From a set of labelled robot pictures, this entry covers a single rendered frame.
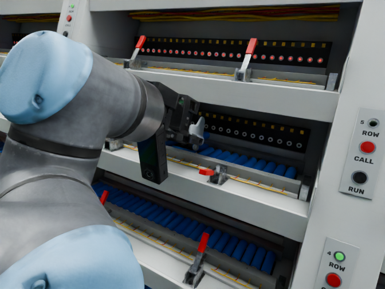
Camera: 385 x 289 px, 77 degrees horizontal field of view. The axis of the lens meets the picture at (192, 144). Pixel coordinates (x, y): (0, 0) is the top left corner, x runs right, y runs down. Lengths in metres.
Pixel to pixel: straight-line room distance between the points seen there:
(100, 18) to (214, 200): 0.58
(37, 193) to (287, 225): 0.34
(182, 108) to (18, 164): 0.25
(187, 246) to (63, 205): 0.40
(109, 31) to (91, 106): 0.57
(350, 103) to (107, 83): 0.33
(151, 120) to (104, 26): 0.51
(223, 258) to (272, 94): 0.32
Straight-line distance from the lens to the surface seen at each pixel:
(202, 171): 0.38
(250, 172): 0.46
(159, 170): 0.42
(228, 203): 0.44
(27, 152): 0.27
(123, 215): 0.64
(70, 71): 0.24
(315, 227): 0.41
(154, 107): 0.33
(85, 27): 0.76
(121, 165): 0.55
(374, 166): 0.41
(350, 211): 0.41
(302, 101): 0.43
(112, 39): 0.82
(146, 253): 0.56
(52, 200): 0.19
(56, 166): 0.26
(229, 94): 0.45
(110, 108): 0.27
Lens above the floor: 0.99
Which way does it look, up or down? 1 degrees down
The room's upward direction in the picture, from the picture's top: 14 degrees clockwise
